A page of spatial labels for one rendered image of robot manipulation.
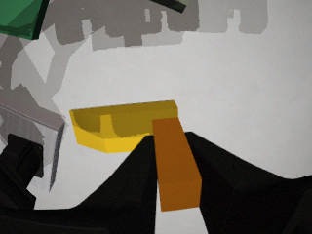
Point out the yellow wheel chock with orange handle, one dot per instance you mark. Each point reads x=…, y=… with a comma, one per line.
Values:
x=120, y=128

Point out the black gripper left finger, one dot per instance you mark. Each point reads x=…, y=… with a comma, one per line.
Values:
x=124, y=204

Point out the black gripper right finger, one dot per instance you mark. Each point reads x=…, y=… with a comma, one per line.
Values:
x=240, y=198

